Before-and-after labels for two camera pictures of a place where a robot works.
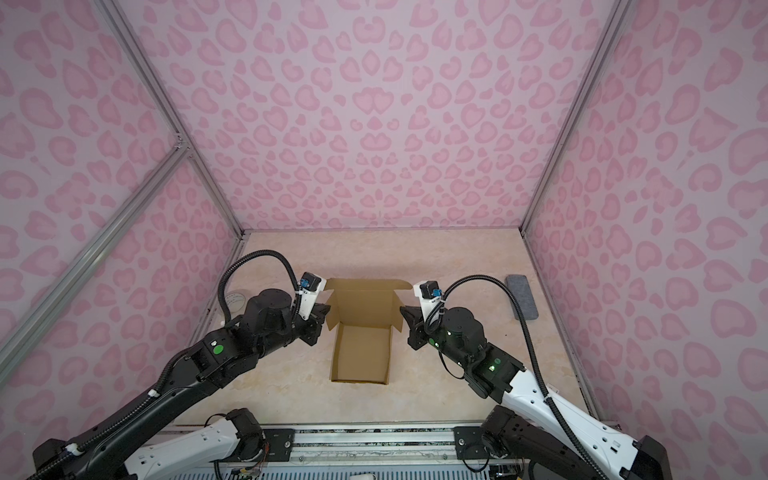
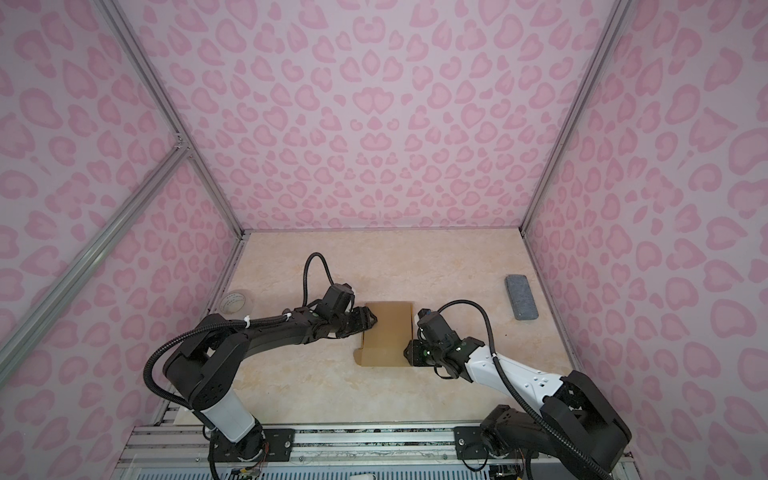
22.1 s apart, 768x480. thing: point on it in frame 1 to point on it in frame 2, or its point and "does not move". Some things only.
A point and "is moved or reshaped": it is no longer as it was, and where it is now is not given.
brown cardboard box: [364, 313] is moved or reshaped
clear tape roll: [236, 302] does not move
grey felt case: [519, 285] does not move
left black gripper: [317, 317] to [364, 318]
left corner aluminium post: [163, 100] does not move
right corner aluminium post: [617, 12] does not move
